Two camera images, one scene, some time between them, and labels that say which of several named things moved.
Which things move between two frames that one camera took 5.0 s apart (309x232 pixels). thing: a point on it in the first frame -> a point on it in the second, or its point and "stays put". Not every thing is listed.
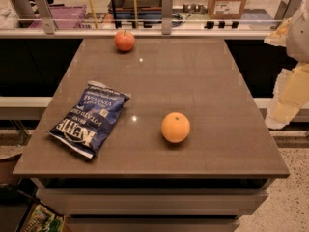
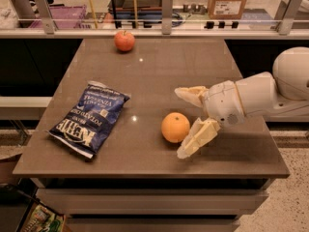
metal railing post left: [43, 11] stays put
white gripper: [298, 36] -> [221, 102]
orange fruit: [175, 128] stays put
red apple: [125, 41] stays put
